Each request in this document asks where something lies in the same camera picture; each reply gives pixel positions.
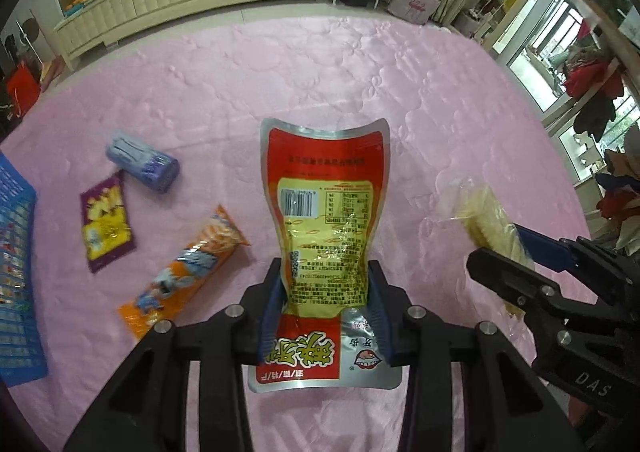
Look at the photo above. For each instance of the red and yellow snack packet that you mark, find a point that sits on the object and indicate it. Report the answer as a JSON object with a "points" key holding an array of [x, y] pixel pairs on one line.
{"points": [[325, 212]]}

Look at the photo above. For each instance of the purple snack packet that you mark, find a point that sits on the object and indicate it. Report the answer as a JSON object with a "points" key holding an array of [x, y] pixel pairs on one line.
{"points": [[107, 227]]}

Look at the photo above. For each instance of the wooden clothes rack with clothes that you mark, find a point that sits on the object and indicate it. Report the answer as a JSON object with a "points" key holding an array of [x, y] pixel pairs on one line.
{"points": [[595, 82]]}

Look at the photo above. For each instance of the blue tissue pack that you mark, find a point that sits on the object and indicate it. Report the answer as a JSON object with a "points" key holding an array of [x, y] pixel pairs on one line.
{"points": [[140, 160]]}

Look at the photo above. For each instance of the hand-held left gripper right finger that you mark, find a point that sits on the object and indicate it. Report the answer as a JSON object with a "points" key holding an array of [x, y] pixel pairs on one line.
{"points": [[385, 332]]}

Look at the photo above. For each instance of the pink paper bag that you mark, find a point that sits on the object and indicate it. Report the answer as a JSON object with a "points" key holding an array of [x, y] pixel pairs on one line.
{"points": [[51, 76]]}

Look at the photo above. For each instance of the blue plastic basket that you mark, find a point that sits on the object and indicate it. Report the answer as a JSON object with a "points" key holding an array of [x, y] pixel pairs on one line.
{"points": [[17, 282]]}

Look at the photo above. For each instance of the blue tray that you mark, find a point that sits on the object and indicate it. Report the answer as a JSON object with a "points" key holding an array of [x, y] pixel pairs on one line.
{"points": [[74, 7]]}

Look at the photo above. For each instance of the long orange snack packet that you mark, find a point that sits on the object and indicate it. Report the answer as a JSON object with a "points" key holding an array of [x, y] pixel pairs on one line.
{"points": [[195, 262]]}

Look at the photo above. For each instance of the pink tote bag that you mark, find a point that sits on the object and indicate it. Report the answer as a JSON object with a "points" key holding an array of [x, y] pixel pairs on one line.
{"points": [[412, 2]]}

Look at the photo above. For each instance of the red paper bag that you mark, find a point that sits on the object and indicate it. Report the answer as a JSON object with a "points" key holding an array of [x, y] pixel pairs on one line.
{"points": [[22, 90]]}

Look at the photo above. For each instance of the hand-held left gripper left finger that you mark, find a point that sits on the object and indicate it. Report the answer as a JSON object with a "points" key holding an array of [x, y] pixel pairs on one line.
{"points": [[270, 327]]}

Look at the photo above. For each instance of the clear packet of yellow wafers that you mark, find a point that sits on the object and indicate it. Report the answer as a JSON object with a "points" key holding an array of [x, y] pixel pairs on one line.
{"points": [[482, 217]]}

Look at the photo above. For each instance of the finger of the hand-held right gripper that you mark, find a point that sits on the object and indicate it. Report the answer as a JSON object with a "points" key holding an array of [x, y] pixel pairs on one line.
{"points": [[547, 249], [500, 277]]}

